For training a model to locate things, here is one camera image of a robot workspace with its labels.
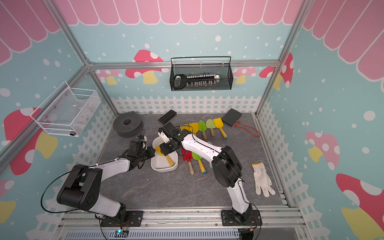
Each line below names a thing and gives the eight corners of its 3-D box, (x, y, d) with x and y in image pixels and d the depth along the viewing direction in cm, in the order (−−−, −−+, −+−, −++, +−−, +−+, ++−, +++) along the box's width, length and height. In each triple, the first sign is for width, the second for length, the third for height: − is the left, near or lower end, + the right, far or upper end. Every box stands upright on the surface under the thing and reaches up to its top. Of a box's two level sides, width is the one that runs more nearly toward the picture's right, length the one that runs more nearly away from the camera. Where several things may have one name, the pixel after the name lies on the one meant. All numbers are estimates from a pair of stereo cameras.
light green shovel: (211, 137, 108) (212, 136, 107) (204, 122, 118) (204, 120, 116) (219, 136, 109) (219, 134, 108) (211, 120, 119) (211, 118, 117)
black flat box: (220, 120, 119) (220, 118, 117) (230, 110, 127) (231, 108, 125) (231, 127, 115) (232, 125, 113) (241, 115, 123) (242, 113, 121)
